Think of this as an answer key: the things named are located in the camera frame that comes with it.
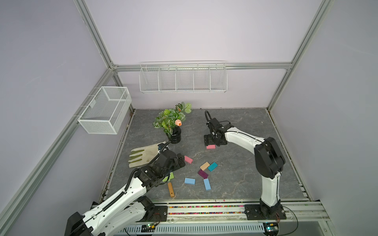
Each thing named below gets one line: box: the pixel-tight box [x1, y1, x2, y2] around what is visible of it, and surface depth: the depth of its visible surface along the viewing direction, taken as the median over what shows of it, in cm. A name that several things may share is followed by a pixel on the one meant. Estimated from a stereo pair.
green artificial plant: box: [153, 101, 192, 137], surface depth 82 cm
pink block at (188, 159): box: [184, 155, 194, 165], surface depth 94 cm
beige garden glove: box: [128, 141, 167, 169], surface depth 96 cm
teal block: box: [207, 161, 219, 173], surface depth 91 cm
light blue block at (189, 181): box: [184, 177, 196, 185], surface depth 86 cm
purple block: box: [197, 169, 209, 179], surface depth 88 cm
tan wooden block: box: [199, 161, 211, 171], surface depth 91 cm
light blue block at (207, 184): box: [203, 177, 212, 191], surface depth 84 cm
